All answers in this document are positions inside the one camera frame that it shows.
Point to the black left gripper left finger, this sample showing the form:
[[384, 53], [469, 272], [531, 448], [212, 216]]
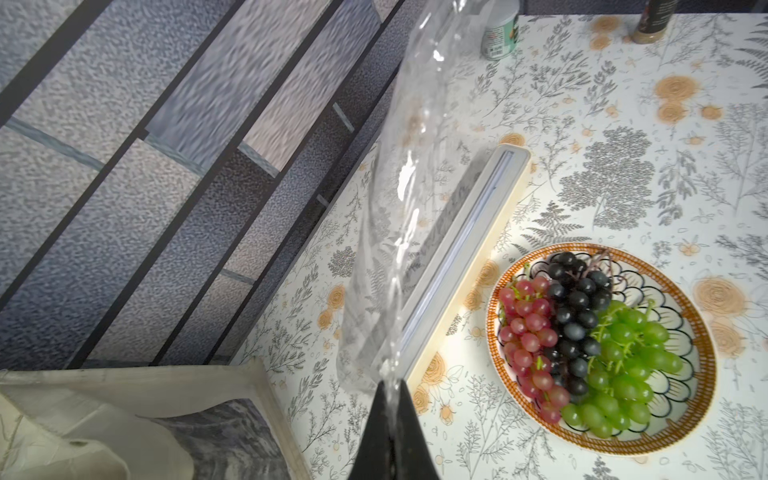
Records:
[[374, 456]]

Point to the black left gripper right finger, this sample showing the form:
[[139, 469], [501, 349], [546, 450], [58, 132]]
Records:
[[410, 454]]

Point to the clear plastic wrap sheet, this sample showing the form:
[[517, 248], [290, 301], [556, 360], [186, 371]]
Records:
[[399, 213]]

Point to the cream plastic wrap dispenser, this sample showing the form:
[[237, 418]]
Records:
[[456, 250]]

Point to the patterned plate with rim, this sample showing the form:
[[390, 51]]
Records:
[[682, 400]]

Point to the beige canvas tote bag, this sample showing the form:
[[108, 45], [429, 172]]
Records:
[[178, 422]]

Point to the red grape bunch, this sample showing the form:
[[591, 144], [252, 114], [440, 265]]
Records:
[[528, 343]]

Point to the black grape bunch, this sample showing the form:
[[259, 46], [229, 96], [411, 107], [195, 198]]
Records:
[[580, 290]]

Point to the green grape bunch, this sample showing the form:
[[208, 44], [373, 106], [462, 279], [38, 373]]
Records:
[[633, 348]]

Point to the white green small can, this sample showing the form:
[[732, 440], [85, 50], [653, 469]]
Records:
[[501, 31]]

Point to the dark pepper shaker bottle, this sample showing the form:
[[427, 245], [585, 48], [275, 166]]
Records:
[[654, 21]]

